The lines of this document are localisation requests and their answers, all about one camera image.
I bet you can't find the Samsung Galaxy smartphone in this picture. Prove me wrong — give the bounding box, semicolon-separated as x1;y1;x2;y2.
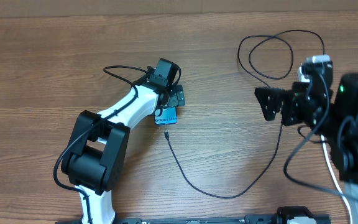
154;107;178;125

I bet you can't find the black USB charging cable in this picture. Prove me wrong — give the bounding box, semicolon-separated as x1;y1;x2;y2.
163;29;326;200

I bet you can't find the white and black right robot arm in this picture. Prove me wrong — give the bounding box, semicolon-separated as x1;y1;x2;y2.
255;61;358;223

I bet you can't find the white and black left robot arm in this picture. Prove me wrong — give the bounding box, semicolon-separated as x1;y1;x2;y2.
53;58;185;223

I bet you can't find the white power strip cord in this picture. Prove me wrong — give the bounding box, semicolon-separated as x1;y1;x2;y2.
320;133;354;224

